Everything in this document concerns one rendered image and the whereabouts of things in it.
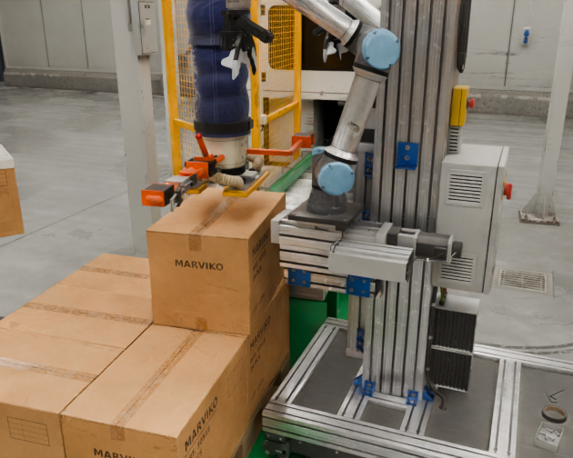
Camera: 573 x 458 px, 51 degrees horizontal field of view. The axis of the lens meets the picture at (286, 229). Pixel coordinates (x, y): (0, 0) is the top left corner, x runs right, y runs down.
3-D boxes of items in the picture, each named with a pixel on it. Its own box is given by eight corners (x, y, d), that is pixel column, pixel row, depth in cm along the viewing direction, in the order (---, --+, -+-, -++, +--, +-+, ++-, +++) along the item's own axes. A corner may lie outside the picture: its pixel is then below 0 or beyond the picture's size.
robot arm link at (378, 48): (341, 190, 212) (397, 34, 195) (348, 203, 198) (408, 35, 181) (308, 181, 210) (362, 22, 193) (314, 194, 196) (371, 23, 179)
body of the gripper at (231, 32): (230, 50, 191) (228, 9, 187) (255, 50, 188) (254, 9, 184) (218, 51, 185) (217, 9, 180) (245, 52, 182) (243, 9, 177)
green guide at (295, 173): (309, 154, 515) (309, 144, 512) (321, 155, 512) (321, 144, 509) (244, 212, 371) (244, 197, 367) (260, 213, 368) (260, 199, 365)
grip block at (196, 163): (193, 171, 225) (192, 155, 223) (218, 173, 222) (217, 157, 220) (184, 177, 217) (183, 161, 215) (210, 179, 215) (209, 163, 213)
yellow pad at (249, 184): (247, 174, 261) (247, 162, 259) (270, 174, 258) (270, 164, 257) (221, 196, 229) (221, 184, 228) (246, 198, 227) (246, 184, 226)
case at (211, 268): (206, 265, 295) (202, 186, 282) (286, 273, 287) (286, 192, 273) (153, 324, 240) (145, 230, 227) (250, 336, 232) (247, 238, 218)
